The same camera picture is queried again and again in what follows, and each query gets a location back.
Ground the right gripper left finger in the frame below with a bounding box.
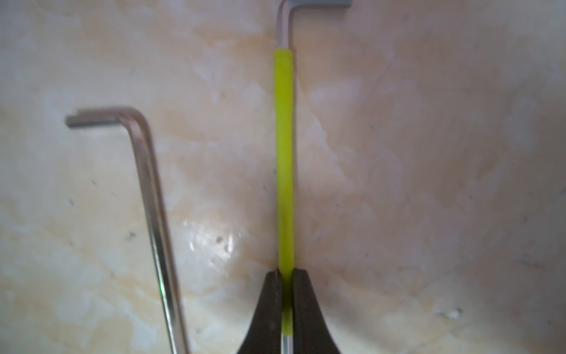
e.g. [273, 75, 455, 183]
[237, 271, 283, 354]

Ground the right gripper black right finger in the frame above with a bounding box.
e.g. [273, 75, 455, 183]
[293, 268, 340, 354]

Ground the silver hex key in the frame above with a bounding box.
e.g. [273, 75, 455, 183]
[65, 107, 190, 353]

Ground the green handled hex key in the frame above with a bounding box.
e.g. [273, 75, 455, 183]
[274, 1, 352, 353]

